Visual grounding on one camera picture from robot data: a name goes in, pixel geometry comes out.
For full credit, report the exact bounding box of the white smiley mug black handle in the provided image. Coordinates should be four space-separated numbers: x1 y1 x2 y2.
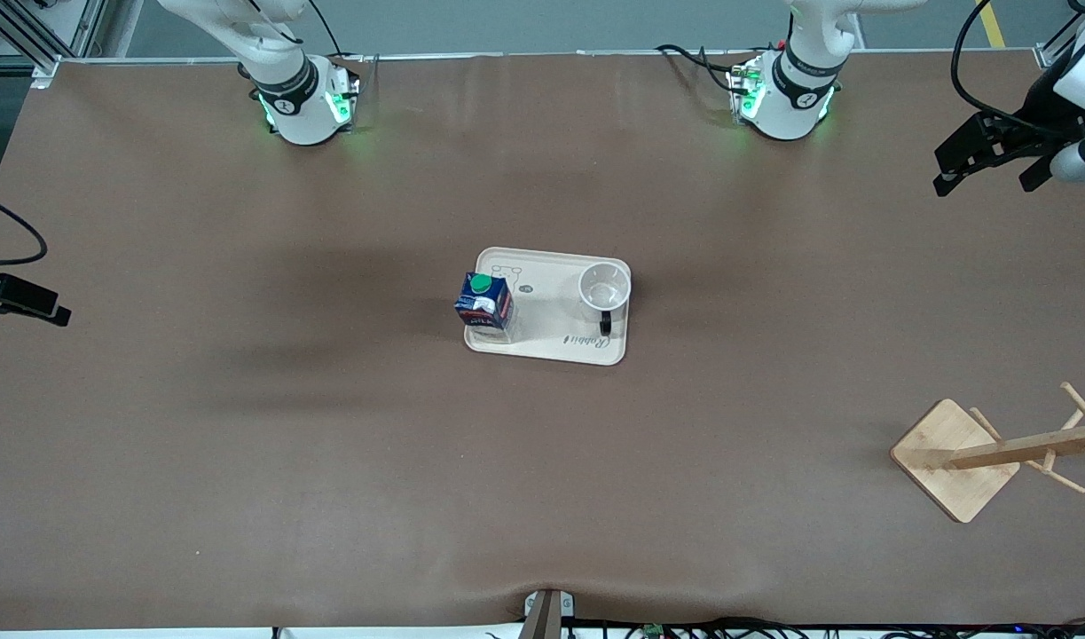
578 262 633 336

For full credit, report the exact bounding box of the bamboo cup rack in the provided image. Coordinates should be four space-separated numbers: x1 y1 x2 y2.
891 382 1085 524

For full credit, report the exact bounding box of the blue milk carton green cap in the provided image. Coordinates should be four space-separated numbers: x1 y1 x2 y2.
454 271 515 343

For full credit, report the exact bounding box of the brown table cover mat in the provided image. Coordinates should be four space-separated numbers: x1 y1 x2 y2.
0 49 1085 631

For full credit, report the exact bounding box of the cream plastic rabbit tray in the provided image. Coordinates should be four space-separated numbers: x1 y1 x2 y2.
464 247 633 367

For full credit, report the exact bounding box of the metal table edge clamp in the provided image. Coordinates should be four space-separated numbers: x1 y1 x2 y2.
523 588 576 639

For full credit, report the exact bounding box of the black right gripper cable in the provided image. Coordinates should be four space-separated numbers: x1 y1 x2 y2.
0 191 48 267

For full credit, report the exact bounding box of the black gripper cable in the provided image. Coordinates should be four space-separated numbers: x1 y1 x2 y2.
0 191 48 267
950 0 1084 138

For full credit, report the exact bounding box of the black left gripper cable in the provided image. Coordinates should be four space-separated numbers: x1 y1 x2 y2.
950 0 1084 138

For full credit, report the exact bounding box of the aluminium frame profile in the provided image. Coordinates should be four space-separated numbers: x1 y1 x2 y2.
1034 0 1085 70
0 0 108 90

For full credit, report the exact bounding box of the black left base cable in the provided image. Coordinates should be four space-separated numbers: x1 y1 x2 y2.
656 43 751 94

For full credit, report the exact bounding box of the black base cable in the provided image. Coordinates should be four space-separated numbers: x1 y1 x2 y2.
656 43 751 94
307 0 379 85

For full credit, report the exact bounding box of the black right base cable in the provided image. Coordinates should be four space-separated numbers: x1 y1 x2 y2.
307 0 379 85

